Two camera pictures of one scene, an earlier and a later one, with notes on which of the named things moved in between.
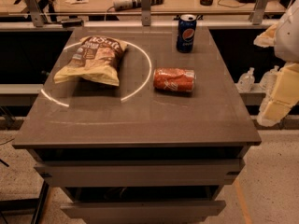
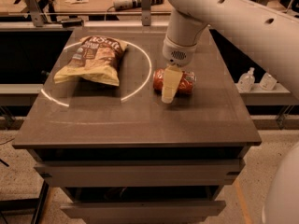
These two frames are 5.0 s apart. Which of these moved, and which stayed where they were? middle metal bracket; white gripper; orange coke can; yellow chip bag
Moved: white gripper
Stayed: yellow chip bag; middle metal bracket; orange coke can
